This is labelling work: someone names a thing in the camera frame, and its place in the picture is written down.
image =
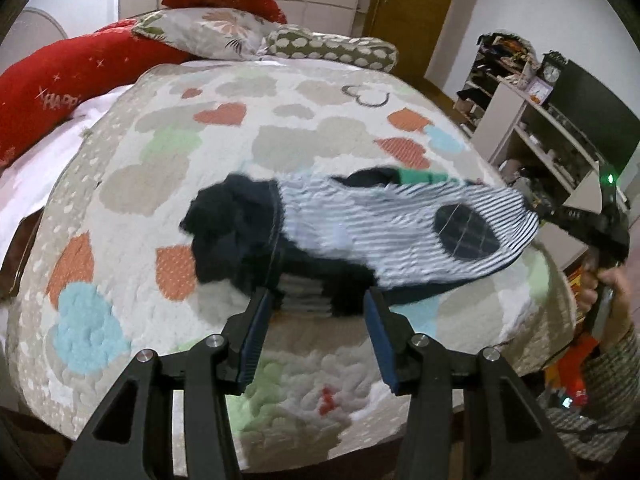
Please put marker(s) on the wooden door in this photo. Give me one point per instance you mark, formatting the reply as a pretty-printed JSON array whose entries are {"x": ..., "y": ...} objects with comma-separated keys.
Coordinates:
[{"x": 407, "y": 5}]

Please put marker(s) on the heart patterned quilted blanket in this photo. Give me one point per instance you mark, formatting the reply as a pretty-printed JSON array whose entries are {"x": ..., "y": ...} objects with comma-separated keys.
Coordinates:
[{"x": 210, "y": 160}]

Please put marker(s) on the brown wooden bed frame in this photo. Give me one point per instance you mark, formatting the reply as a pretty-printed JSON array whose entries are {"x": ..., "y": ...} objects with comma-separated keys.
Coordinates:
[{"x": 17, "y": 255}]

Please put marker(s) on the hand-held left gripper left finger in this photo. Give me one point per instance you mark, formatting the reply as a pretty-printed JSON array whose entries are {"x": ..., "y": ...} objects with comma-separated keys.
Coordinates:
[{"x": 254, "y": 336}]

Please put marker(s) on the striped navy white shirt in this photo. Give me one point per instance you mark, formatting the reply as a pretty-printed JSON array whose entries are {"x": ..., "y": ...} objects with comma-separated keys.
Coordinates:
[{"x": 350, "y": 225}]

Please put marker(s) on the long red embroidered pillow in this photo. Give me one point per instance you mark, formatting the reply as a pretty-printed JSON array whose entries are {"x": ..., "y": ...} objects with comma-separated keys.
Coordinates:
[{"x": 60, "y": 85}]

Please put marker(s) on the white shelf unit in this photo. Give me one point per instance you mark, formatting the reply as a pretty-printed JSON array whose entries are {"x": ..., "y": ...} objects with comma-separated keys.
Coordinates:
[{"x": 530, "y": 135}]

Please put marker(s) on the black television screen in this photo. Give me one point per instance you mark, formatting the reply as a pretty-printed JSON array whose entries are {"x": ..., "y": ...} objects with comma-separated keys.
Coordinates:
[{"x": 600, "y": 110}]

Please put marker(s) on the dark cluttered shelf rack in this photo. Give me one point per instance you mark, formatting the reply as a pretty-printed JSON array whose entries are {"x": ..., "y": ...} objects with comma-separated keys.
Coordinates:
[{"x": 492, "y": 70}]

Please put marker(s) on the red plastic object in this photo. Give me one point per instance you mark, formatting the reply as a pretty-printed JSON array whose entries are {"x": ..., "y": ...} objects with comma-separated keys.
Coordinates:
[{"x": 572, "y": 367}]

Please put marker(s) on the dark table clock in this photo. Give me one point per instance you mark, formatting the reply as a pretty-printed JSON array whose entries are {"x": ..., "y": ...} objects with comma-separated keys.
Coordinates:
[{"x": 551, "y": 71}]

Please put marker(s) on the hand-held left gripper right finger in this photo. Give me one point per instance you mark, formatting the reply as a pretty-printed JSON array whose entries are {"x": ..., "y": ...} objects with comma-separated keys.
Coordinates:
[{"x": 380, "y": 342}]

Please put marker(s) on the person's right forearm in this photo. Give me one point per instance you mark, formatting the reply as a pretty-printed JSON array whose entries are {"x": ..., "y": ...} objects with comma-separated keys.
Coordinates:
[{"x": 607, "y": 400}]

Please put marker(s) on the green spotted pillow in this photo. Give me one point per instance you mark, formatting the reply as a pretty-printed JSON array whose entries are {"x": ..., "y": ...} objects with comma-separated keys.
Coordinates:
[{"x": 340, "y": 50}]

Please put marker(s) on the pink framed desk calendar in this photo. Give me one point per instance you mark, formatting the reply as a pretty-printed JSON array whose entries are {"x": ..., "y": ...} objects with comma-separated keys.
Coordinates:
[{"x": 540, "y": 92}]

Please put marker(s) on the white bed sheet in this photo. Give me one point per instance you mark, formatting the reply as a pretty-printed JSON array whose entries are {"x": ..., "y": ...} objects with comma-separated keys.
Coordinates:
[{"x": 60, "y": 145}]

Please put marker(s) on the person's right hand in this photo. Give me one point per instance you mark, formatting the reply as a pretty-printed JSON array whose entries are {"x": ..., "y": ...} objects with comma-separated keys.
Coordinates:
[{"x": 620, "y": 305}]

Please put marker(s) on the floral print pillow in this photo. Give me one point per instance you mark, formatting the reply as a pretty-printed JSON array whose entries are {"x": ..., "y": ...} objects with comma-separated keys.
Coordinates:
[{"x": 210, "y": 30}]

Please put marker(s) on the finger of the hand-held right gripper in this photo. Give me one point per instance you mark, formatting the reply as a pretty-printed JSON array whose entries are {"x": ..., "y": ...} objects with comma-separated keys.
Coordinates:
[{"x": 555, "y": 217}]

